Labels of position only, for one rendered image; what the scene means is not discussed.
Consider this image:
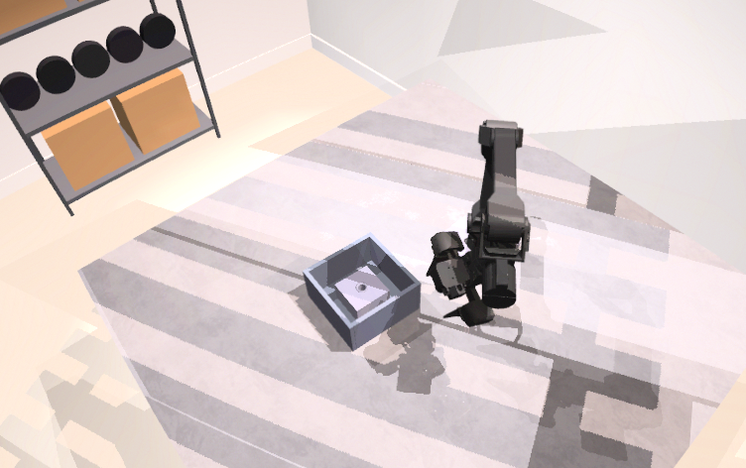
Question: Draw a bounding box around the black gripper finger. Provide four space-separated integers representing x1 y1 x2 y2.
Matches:
426 245 448 277
443 306 465 322

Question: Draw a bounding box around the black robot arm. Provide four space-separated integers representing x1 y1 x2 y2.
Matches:
430 120 531 309

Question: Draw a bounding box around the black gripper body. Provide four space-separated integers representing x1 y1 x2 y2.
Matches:
431 231 495 327

